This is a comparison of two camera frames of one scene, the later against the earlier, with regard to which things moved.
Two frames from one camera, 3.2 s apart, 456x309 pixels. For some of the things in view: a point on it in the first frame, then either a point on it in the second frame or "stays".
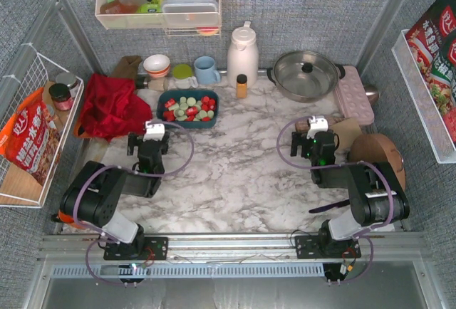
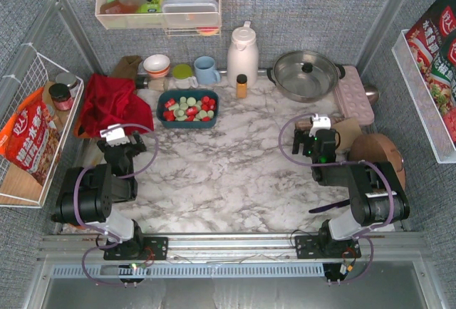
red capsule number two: (192, 112) stays
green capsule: (191, 101) stays
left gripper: (148, 144) to (125, 144)
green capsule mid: (183, 102) stays
